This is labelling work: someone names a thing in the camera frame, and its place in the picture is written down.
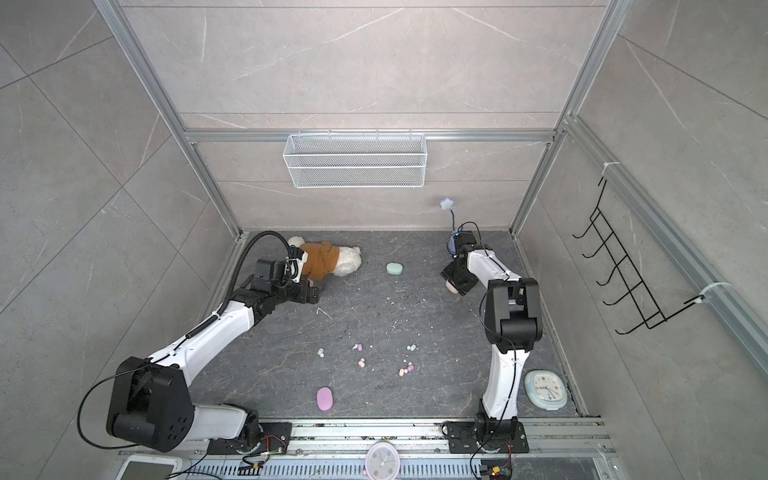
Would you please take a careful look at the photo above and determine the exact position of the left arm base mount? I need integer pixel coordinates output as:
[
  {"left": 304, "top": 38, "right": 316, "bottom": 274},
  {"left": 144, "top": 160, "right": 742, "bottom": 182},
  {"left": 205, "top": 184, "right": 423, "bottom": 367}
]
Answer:
[{"left": 207, "top": 421, "right": 293, "bottom": 456}]

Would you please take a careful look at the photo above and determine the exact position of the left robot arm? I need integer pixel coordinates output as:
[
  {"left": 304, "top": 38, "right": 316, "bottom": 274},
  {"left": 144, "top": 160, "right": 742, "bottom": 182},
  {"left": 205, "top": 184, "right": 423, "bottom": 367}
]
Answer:
[{"left": 106, "top": 240, "right": 333, "bottom": 452}]

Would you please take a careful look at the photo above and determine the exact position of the white plush dog brown shirt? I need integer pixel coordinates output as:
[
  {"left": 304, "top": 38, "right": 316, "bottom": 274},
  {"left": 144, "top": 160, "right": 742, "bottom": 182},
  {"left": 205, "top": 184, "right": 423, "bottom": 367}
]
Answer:
[{"left": 288, "top": 236, "right": 362, "bottom": 281}]

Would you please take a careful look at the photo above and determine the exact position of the mint green charging case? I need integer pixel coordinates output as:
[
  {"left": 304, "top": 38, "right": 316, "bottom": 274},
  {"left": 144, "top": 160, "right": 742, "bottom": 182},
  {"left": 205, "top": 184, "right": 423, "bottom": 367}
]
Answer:
[{"left": 386, "top": 262, "right": 404, "bottom": 276}]

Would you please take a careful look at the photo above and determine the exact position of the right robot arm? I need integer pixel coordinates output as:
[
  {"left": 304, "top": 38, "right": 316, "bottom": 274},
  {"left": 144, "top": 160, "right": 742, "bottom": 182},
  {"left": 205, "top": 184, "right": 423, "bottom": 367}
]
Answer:
[{"left": 441, "top": 225, "right": 543, "bottom": 448}]

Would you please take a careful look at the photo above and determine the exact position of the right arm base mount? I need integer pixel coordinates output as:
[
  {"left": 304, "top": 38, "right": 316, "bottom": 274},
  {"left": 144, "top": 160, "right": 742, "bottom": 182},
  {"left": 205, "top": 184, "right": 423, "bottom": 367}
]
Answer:
[{"left": 442, "top": 417, "right": 530, "bottom": 454}]

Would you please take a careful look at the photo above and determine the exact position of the white tablet device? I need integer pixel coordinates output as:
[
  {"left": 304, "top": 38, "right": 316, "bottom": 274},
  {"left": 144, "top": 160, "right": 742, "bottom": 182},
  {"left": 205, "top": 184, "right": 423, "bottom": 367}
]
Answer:
[{"left": 116, "top": 454, "right": 189, "bottom": 480}]

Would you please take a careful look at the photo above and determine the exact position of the white wire wall basket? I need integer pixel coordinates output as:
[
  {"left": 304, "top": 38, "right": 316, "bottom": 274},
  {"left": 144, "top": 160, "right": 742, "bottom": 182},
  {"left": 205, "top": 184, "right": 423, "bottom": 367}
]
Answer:
[{"left": 283, "top": 133, "right": 428, "bottom": 189}]

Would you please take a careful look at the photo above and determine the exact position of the black wall hook rack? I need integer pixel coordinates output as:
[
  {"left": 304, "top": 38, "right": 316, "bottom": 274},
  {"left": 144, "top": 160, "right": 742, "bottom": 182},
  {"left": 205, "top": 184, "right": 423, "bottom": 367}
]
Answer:
[{"left": 571, "top": 177, "right": 706, "bottom": 336}]

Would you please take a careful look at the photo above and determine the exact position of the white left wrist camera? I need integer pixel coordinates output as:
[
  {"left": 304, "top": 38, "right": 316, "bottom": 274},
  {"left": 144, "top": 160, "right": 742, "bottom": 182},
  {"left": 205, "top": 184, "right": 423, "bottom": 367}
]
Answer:
[{"left": 286, "top": 245, "right": 309, "bottom": 283}]

